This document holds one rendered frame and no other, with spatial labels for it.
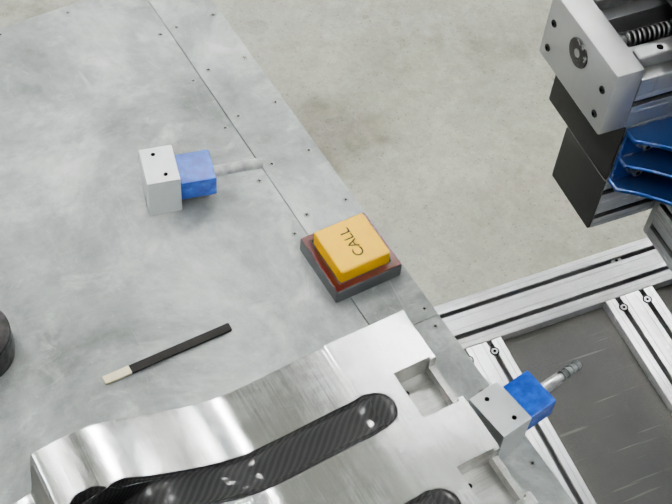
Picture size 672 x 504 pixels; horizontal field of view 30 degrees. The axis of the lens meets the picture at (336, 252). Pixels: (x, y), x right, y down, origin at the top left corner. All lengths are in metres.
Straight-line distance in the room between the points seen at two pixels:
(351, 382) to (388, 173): 1.34
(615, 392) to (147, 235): 0.91
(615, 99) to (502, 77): 1.37
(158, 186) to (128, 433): 0.34
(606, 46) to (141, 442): 0.62
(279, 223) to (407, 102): 1.26
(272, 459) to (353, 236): 0.30
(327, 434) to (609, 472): 0.87
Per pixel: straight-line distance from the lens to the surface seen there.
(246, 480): 1.12
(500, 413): 1.21
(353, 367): 1.17
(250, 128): 1.46
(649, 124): 1.40
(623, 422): 2.00
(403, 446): 1.13
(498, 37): 2.78
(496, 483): 1.16
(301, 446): 1.14
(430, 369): 1.19
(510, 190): 2.49
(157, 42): 1.56
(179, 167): 1.37
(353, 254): 1.31
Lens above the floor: 1.89
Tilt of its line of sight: 54 degrees down
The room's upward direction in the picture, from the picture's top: 6 degrees clockwise
